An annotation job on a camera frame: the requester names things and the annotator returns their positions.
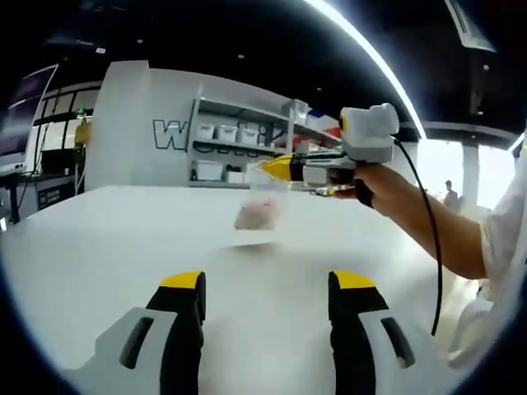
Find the clear resealable bag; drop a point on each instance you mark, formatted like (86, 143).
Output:
(259, 214)

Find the yellow tank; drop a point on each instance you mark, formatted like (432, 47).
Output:
(83, 132)

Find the ceiling air vent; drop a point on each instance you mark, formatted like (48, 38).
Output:
(469, 22)

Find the black monitor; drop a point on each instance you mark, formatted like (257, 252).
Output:
(62, 161)

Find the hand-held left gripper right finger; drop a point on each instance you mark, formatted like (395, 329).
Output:
(354, 349)

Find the person's right hand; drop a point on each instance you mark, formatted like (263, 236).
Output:
(387, 191)

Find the group of white storage bins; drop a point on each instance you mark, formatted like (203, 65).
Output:
(226, 132)

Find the grey shelving unit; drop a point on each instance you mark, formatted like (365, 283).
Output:
(243, 113)

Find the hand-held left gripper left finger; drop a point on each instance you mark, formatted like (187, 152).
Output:
(181, 349)

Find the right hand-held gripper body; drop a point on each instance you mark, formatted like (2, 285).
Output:
(368, 136)

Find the white lettered partition panel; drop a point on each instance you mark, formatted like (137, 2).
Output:
(136, 123)

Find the ceiling light strip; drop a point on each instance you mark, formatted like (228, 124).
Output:
(383, 61)

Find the spare yellow black gripper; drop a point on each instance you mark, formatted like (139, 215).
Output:
(327, 191)

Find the computer monitor on stand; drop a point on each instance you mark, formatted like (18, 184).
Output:
(24, 123)

